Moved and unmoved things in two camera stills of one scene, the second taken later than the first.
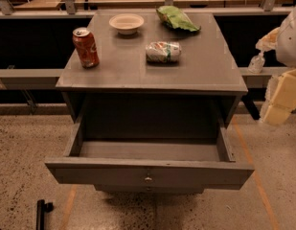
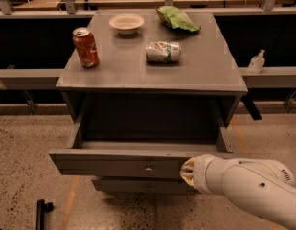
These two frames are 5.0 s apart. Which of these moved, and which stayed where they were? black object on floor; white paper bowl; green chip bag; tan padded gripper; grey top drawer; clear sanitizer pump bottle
Moved: grey top drawer; tan padded gripper
Stayed: clear sanitizer pump bottle; green chip bag; black object on floor; white paper bowl
